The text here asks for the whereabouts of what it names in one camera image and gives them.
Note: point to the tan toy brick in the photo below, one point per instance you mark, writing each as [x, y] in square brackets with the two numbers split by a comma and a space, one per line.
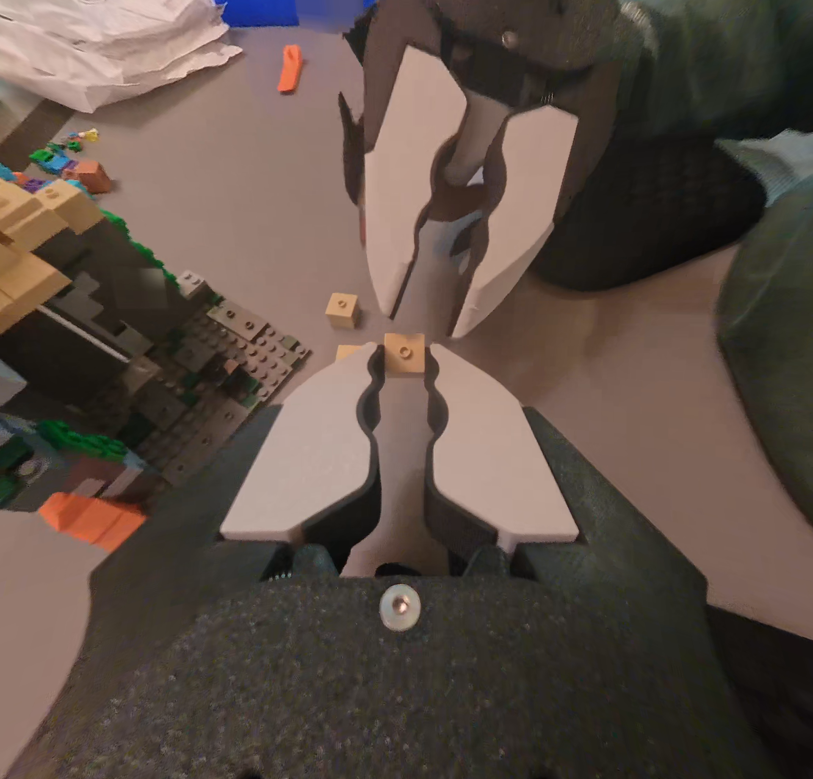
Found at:
[343, 312]
[404, 361]
[348, 351]

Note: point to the toy brick building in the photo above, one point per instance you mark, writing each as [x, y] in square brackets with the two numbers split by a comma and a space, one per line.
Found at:
[209, 372]

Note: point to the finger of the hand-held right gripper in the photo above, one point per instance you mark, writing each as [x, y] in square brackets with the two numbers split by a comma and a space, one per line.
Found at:
[533, 207]
[400, 175]

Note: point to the grey desk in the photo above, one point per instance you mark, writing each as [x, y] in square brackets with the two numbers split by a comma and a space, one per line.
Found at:
[254, 220]

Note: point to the orange brick separator tool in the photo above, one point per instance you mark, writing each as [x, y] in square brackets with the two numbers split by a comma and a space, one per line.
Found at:
[290, 74]

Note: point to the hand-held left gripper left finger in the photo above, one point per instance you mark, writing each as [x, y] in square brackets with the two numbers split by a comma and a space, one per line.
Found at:
[298, 461]

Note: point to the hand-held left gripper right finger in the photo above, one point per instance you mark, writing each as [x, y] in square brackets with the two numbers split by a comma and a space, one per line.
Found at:
[502, 461]

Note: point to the pile of small toy figures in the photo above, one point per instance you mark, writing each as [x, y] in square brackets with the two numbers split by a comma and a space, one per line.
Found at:
[89, 175]

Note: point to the black textured pad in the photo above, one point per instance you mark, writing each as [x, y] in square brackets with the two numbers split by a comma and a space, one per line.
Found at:
[654, 220]

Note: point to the white paper bag pile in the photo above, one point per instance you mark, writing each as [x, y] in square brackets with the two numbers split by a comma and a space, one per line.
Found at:
[95, 36]

